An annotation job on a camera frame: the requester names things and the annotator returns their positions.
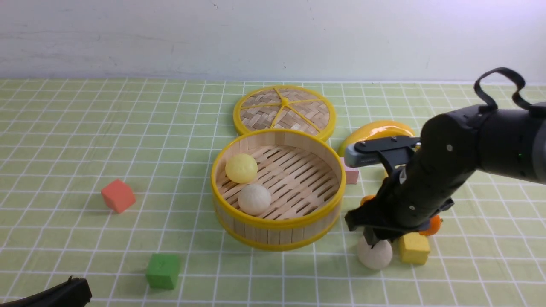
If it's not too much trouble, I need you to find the yellow toy banana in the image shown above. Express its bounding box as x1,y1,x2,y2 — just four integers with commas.
337,120,416,157

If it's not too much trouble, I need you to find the green foam cube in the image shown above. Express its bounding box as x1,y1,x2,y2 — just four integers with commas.
145,253,181,290

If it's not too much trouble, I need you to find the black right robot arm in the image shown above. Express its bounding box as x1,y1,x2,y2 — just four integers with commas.
344,67,546,246

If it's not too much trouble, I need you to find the white bun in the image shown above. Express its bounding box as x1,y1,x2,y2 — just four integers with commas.
237,183,272,216
356,236,393,270

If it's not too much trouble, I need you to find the pink foam cube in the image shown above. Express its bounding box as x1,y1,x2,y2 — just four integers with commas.
340,157,360,185

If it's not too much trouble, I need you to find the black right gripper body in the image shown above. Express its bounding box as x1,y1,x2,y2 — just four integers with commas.
344,167,474,239

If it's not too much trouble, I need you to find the yellow foam cube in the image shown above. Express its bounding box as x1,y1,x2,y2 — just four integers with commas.
398,232,430,266

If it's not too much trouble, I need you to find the yellow bun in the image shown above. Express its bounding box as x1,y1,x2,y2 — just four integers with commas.
225,153,258,183

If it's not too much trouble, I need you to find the green checkered tablecloth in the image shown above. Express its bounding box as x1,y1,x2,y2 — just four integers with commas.
0,78,546,307

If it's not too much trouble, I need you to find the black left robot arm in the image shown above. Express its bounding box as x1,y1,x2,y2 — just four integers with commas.
1,276,93,307

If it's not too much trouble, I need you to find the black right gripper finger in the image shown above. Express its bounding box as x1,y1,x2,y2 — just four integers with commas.
363,226,382,248

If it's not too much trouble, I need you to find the red foam cube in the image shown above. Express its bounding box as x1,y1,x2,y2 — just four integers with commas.
101,179,137,214

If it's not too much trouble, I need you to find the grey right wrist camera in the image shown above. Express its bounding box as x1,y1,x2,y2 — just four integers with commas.
343,143,382,168

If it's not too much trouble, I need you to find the bamboo steamer tray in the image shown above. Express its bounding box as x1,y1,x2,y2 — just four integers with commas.
210,129,346,251

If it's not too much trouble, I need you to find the orange toy mango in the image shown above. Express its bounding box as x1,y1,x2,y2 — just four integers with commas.
360,194,443,236

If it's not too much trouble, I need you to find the woven bamboo steamer lid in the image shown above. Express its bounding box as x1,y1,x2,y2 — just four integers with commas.
232,85,336,142

